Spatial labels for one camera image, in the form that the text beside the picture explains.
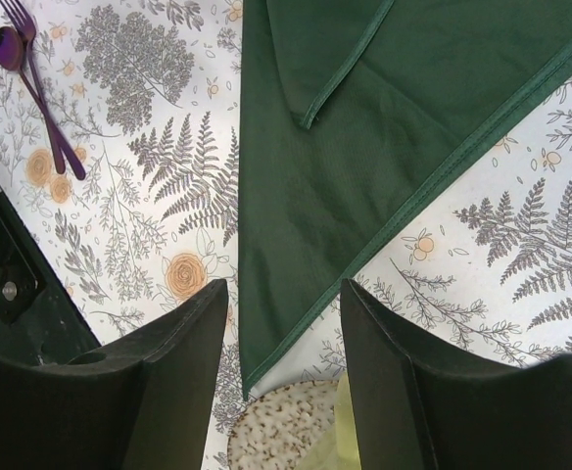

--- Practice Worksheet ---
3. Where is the yellow-green mug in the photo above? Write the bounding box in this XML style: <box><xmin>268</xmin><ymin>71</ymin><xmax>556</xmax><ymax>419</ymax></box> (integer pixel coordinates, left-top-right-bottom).
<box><xmin>297</xmin><ymin>372</ymin><xmax>361</xmax><ymax>470</ymax></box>

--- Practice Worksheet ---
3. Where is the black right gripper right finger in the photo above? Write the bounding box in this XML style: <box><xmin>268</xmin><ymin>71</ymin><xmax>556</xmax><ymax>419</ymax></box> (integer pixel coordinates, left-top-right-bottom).
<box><xmin>340</xmin><ymin>279</ymin><xmax>572</xmax><ymax>469</ymax></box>

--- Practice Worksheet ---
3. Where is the dark green cloth napkin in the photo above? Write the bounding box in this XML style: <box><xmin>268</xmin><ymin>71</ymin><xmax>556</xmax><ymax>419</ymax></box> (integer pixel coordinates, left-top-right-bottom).
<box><xmin>238</xmin><ymin>1</ymin><xmax>572</xmax><ymax>393</ymax></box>

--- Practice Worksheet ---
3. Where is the purple metal spoon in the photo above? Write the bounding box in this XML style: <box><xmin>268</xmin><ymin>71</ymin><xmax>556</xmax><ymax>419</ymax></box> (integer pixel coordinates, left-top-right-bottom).
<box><xmin>0</xmin><ymin>25</ymin><xmax>66</xmax><ymax>174</ymax></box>

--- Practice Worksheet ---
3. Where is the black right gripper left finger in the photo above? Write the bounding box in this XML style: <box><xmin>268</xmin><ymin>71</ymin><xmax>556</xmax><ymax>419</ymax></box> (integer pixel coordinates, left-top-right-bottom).
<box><xmin>0</xmin><ymin>279</ymin><xmax>228</xmax><ymax>469</ymax></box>

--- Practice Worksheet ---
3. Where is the floral tablecloth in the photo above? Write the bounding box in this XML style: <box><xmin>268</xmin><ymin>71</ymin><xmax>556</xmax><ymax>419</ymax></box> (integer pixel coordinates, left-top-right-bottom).
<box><xmin>0</xmin><ymin>1</ymin><xmax>572</xmax><ymax>469</ymax></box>

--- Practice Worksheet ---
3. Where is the speckled round coaster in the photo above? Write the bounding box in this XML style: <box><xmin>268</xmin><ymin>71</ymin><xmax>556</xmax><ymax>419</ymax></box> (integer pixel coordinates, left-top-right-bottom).
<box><xmin>227</xmin><ymin>380</ymin><xmax>338</xmax><ymax>469</ymax></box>

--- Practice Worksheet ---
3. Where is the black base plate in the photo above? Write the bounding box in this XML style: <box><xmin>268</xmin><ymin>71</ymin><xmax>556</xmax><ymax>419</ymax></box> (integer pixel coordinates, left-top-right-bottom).
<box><xmin>0</xmin><ymin>189</ymin><xmax>100</xmax><ymax>365</ymax></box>

